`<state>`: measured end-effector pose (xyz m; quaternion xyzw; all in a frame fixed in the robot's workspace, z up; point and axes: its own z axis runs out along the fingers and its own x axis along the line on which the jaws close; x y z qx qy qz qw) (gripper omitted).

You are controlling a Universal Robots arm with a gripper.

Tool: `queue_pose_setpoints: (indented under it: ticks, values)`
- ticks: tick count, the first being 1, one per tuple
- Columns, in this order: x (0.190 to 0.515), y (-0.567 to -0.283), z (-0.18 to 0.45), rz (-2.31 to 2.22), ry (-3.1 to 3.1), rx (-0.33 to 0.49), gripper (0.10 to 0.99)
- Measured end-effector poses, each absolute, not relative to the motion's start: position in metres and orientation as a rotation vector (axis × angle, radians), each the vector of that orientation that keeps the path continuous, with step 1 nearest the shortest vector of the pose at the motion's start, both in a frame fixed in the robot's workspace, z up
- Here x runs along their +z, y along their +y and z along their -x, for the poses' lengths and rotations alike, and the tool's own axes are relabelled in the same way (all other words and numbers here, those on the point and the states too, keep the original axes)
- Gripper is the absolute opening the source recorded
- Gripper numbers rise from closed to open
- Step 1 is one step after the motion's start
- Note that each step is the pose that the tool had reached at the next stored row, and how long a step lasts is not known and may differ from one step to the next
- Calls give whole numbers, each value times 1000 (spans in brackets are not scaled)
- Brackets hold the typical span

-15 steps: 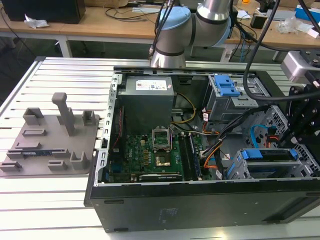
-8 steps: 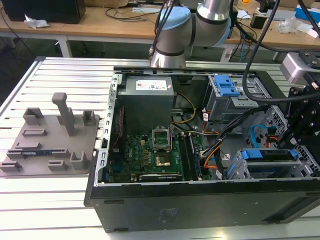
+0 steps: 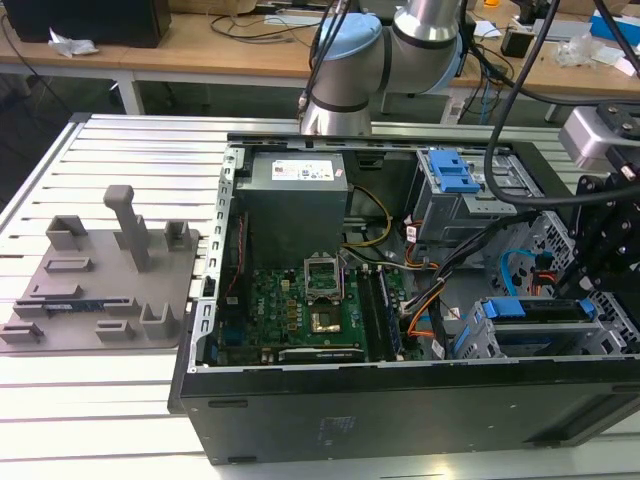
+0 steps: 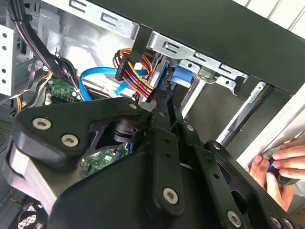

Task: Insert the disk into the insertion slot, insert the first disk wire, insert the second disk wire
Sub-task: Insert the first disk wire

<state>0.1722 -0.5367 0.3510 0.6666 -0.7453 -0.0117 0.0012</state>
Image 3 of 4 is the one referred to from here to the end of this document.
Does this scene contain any orange and black disk wire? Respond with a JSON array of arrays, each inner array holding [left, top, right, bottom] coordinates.
[[531, 268, 557, 297]]

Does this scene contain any metal disk bay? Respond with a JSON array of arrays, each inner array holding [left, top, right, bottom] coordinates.
[[452, 294, 640, 359]]

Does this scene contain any RAM stick in slot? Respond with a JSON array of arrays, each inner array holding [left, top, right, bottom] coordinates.
[[374, 267, 404, 354]]

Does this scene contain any black RAM slot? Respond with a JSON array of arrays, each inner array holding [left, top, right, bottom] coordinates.
[[355, 267, 384, 360]]

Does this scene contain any metal optical drive cage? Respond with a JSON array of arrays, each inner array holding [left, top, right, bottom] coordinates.
[[407, 148, 549, 246]]

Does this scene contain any blue plastic drive latch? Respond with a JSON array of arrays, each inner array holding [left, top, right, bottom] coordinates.
[[428, 149, 482, 195]]

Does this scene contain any clear plastic bag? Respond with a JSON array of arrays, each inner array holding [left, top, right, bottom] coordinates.
[[553, 33, 609, 66]]

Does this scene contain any blue cardboard box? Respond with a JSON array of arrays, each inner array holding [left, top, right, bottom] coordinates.
[[588, 9, 640, 46]]

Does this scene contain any grey flat device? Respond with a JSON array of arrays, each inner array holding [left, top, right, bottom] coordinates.
[[530, 18, 586, 42]]

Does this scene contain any small black box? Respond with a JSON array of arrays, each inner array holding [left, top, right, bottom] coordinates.
[[500, 25, 534, 57]]

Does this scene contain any white paper sheet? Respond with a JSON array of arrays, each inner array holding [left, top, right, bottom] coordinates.
[[472, 19, 502, 40]]

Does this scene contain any metal locking lever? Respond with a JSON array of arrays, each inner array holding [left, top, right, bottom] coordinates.
[[337, 248, 348, 307]]

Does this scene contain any black open PC case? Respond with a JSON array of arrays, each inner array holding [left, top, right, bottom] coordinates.
[[167, 130, 640, 464]]

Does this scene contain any metal socket cover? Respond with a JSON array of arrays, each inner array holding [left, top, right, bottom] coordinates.
[[302, 254, 342, 302]]

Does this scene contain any CPU socket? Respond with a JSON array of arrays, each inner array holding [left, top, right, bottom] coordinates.
[[308, 307, 342, 335]]

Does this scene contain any grey power supply unit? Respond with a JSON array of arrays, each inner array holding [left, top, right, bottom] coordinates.
[[233, 150, 349, 256]]

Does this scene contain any black graphics card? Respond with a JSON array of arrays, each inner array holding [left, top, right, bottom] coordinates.
[[275, 345, 366, 364]]

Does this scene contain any green motherboard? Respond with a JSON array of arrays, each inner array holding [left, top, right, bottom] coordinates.
[[219, 267, 416, 364]]

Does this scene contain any long wooden desk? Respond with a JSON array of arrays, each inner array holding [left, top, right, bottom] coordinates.
[[0, 7, 640, 124]]

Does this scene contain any grey parts rack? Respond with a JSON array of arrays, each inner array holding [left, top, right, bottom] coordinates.
[[0, 184, 202, 357]]

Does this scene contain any RAM stick on rack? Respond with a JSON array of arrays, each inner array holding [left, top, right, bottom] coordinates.
[[43, 298, 107, 314]]

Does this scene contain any large black box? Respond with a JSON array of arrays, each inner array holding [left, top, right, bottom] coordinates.
[[2, 0, 172, 50]]

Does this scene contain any crumpled white plastic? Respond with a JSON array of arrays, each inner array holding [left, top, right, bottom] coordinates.
[[47, 27, 100, 57]]

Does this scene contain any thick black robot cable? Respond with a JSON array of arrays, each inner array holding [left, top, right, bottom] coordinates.
[[482, 0, 584, 209], [592, 0, 640, 79]]

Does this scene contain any black sleeved power wire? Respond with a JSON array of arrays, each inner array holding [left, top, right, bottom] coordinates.
[[399, 209, 537, 314]]

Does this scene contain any orange flat wire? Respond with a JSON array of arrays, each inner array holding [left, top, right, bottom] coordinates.
[[405, 309, 435, 342]]

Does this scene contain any yellow and black wire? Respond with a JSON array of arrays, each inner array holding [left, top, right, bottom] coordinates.
[[339, 183, 396, 250]]

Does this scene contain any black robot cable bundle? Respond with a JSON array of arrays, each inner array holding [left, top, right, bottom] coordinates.
[[298, 0, 352, 110]]

